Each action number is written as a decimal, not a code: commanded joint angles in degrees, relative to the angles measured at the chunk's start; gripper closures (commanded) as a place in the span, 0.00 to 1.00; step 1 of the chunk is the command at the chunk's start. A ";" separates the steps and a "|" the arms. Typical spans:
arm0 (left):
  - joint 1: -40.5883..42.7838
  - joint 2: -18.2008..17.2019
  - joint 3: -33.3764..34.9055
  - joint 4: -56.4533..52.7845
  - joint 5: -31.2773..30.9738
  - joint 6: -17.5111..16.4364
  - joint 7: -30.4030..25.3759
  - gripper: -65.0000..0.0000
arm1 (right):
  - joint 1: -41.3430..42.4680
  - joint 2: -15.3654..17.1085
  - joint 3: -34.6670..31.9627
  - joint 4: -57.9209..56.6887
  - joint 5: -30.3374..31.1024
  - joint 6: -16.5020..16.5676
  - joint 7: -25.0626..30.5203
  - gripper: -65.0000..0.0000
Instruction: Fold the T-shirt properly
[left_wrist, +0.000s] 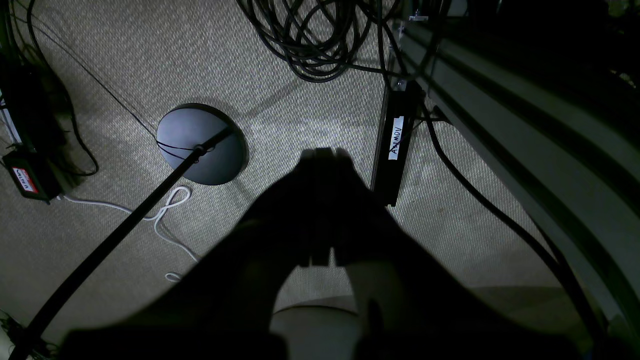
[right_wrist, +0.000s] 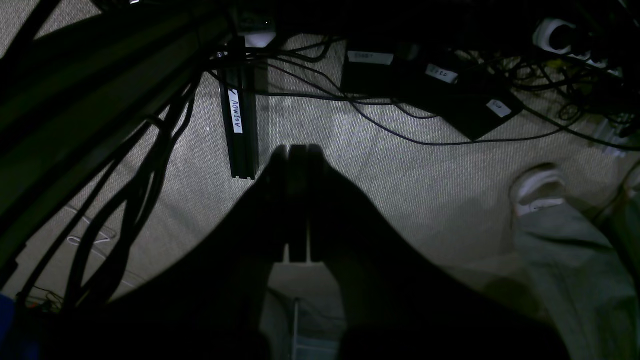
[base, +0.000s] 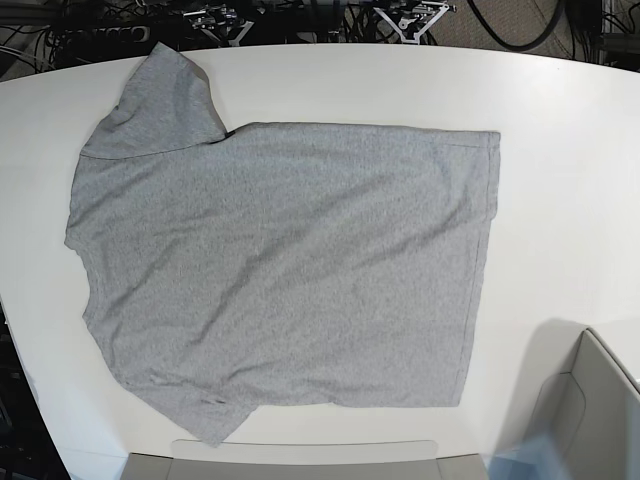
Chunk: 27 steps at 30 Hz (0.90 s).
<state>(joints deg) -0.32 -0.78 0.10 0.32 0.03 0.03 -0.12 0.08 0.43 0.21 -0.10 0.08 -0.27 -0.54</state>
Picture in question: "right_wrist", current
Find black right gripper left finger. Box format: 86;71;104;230
75;145;287;360

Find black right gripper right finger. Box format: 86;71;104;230
308;145;569;360

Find grey trouser leg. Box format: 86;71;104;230
513;203;639;360

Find white sneaker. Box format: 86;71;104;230
509;162;566;217

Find black labelled aluminium profile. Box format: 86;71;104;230
215;36;259;180

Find black power adapter bricks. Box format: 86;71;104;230
340;39;524;141

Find white power strip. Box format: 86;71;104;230
531;17;623;79

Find black floor cable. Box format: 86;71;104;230
260;55;640;152

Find black cable bundle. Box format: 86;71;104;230
15;65;201;311

